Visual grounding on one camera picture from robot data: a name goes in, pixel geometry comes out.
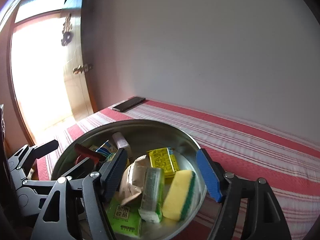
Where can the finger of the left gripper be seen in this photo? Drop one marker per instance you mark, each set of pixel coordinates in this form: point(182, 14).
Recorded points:
point(80, 170)
point(41, 151)

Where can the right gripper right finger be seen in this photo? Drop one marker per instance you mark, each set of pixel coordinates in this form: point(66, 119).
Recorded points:
point(264, 217)

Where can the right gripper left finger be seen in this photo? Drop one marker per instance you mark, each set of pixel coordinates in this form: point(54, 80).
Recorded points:
point(58, 218)

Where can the red snack packet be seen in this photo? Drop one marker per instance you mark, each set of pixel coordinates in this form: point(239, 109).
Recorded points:
point(83, 152)

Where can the white red tissue pack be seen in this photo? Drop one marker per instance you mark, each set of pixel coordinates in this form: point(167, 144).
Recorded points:
point(121, 142)

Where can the brown snack packet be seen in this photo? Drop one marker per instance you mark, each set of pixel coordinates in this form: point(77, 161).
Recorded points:
point(133, 179)

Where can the green barcode tissue pack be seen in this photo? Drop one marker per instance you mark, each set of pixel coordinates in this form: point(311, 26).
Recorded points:
point(124, 219)

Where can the yellow snack packet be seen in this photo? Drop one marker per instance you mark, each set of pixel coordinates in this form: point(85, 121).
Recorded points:
point(165, 159)

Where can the green tea tissue pack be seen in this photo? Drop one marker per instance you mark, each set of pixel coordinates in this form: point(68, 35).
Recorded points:
point(152, 198)

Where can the yellow green sponge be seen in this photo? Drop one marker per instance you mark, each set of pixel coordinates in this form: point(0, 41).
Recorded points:
point(178, 202)

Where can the white blue Vinda tissue pack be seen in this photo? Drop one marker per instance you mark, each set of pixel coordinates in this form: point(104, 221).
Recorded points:
point(107, 149)

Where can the wooden door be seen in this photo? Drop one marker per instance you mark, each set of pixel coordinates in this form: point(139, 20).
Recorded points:
point(39, 91)

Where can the red striped bedspread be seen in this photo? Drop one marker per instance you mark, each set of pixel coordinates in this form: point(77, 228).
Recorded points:
point(290, 164)

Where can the black smartphone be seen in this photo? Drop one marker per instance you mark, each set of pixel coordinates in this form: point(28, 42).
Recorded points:
point(128, 104)

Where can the round metal tin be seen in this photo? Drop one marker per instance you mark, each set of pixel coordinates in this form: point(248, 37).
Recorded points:
point(143, 136)

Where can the black door ornament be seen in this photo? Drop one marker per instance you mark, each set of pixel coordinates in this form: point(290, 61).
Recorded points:
point(67, 31)

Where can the brass door handle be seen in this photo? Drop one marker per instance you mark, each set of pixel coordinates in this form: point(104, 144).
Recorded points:
point(84, 68)

